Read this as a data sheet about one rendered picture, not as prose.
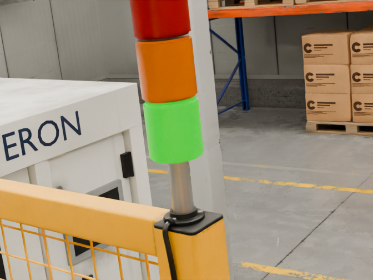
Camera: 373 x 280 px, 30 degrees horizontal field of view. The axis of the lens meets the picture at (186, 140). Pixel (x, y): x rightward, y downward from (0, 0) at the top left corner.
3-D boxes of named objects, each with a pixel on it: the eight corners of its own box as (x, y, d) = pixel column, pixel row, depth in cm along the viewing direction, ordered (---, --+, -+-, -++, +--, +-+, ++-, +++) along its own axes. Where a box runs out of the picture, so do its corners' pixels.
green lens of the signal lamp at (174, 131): (138, 161, 63) (131, 104, 62) (173, 146, 67) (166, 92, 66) (181, 166, 60) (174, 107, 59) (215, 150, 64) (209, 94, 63)
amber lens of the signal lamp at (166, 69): (130, 102, 62) (122, 43, 61) (166, 90, 66) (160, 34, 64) (174, 104, 59) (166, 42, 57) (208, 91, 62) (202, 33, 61)
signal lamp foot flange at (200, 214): (155, 222, 65) (154, 214, 65) (181, 208, 68) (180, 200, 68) (187, 228, 63) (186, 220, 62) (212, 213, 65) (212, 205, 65)
